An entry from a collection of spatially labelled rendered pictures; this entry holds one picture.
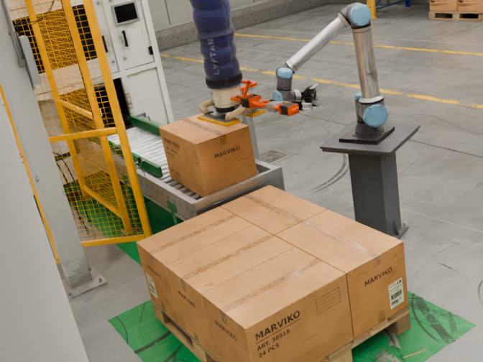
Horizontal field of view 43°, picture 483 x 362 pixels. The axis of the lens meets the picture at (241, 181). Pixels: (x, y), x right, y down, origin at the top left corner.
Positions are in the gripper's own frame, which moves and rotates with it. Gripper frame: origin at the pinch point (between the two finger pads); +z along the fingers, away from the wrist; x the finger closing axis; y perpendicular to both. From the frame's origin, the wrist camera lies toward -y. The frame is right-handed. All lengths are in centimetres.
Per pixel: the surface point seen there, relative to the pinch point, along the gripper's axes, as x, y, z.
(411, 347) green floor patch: -146, 72, -24
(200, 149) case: -23, -37, -72
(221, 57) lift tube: 27, 1, -70
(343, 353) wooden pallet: -140, 63, -62
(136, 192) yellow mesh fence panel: -44, -116, -89
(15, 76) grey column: 39, -82, -169
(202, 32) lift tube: 42, -1, -79
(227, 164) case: -35, -41, -53
